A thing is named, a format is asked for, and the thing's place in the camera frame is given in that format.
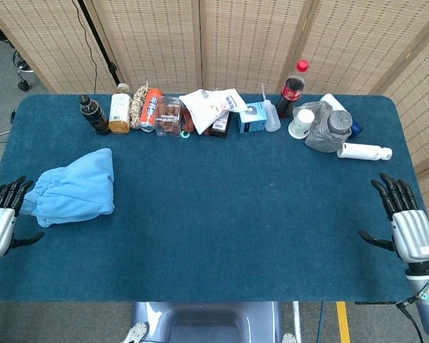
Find light blue carton box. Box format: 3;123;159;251
237;101;268;134

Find grey bag roll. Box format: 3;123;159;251
327;109;353;136

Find braided rope bundle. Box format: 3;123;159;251
129;81;149;130

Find clear squeeze bottle with nozzle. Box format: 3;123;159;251
260;84;282;133

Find blue-grey robot torso base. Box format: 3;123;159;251
123;301;297;343

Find black office chair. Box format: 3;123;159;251
0;10;35;92

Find cola bottle red cap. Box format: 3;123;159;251
275;59;310;119

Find clear box of brown capsules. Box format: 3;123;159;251
154;95;184;137

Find yellow juice bottle white label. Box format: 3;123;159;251
108;83;132;135

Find orange drink can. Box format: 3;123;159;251
138;88;164;133

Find light blue fleece pants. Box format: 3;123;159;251
19;147;116;228

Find white plastic bottle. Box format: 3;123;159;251
336;141;393;161

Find white paper roll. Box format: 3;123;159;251
320;93;347;112

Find thin black cable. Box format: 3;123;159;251
71;0;99;94

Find teal table mat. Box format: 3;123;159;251
0;93;427;304

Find white printed pouch bag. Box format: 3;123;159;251
178;88;250;136

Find dark brown barcode box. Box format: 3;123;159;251
209;111;233;139

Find dark tea bottle black cap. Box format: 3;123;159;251
79;94;112;136

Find grey plastic bag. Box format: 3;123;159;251
296;101;353;154

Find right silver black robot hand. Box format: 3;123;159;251
357;172;429;265

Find white paper cup leaf print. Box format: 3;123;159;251
287;109;315;140

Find black tripod stand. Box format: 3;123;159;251
77;0;122;86

